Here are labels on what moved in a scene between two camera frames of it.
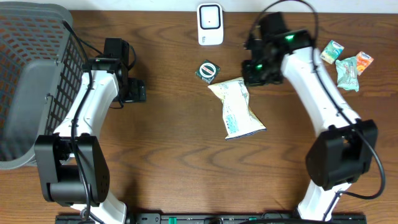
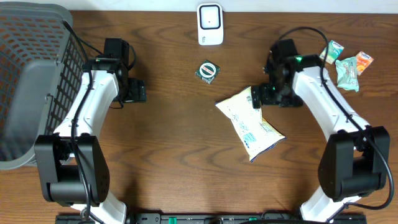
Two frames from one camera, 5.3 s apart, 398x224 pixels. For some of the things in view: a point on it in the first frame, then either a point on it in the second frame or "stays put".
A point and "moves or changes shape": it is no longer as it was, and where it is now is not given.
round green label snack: [208, 71] stays put
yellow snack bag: [239, 121] moves or changes shape
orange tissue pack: [363, 60] stays put
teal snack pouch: [347, 73] stays put
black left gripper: [137, 91] stays put
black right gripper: [250, 79] to [293, 99]
